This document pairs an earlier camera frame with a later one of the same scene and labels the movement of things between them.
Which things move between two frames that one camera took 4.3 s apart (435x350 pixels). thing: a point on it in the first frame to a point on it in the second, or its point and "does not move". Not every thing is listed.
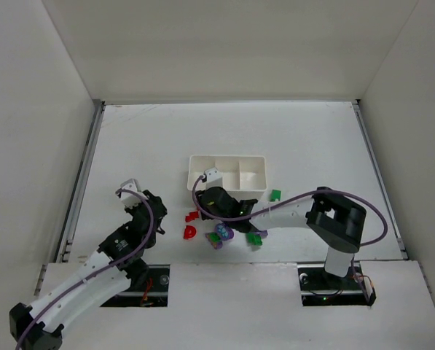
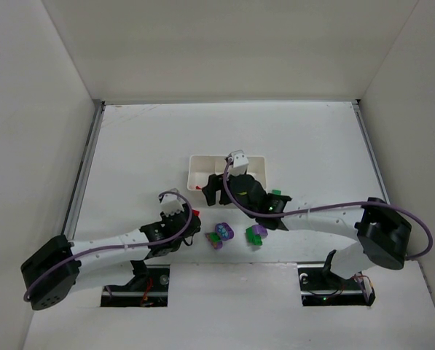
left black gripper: [155, 210] to [187, 224]
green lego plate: [214, 237] does not move
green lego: [253, 238] does not move
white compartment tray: [244, 176] does not move
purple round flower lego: [226, 232] does not move
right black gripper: [205, 201] to [224, 185]
